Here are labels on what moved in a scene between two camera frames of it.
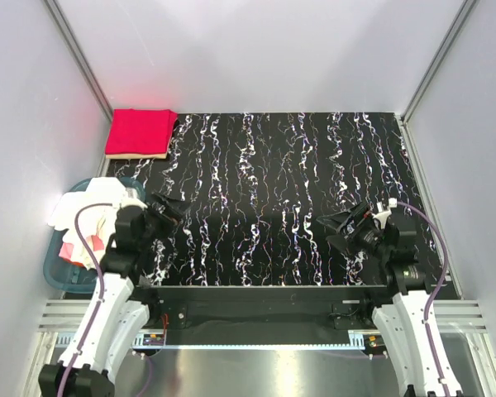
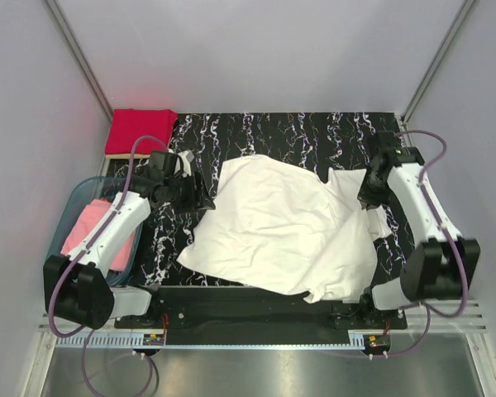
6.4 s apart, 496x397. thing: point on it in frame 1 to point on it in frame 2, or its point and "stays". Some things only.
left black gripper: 169,219 to 198,198
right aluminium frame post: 446,40 stays
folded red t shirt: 140,131 stays
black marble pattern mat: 255,185 stays
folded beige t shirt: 155,155 stays
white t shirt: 87,217 to 280,221
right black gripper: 341,241 to 368,199
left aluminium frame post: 81,56 stays
